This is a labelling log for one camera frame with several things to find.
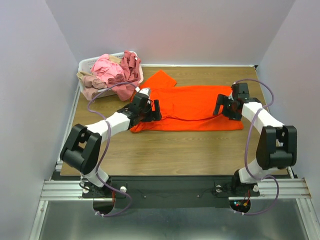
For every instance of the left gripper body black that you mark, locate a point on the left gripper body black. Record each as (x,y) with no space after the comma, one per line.
(146,115)

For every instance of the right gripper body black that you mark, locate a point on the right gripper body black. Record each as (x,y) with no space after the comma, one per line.
(227,107)

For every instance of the orange t shirt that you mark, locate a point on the orange t shirt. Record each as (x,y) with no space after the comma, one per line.
(186,108)

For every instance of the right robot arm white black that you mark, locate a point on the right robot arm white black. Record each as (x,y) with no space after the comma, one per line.
(277,145)

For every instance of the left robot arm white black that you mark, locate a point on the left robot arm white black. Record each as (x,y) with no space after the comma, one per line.
(86,145)

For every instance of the dusty rose t shirt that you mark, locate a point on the dusty rose t shirt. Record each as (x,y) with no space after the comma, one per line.
(125,83)

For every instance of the light pink t shirt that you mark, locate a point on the light pink t shirt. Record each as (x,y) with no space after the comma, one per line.
(106,67)

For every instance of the beige mauve t shirt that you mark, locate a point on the beige mauve t shirt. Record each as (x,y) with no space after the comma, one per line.
(91,84)

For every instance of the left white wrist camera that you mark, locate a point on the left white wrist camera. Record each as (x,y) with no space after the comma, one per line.
(145,91)

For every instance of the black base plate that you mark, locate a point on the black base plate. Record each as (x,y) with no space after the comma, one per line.
(164,192)

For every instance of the aluminium frame rail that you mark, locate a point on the aluminium frame rail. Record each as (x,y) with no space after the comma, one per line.
(70,190)

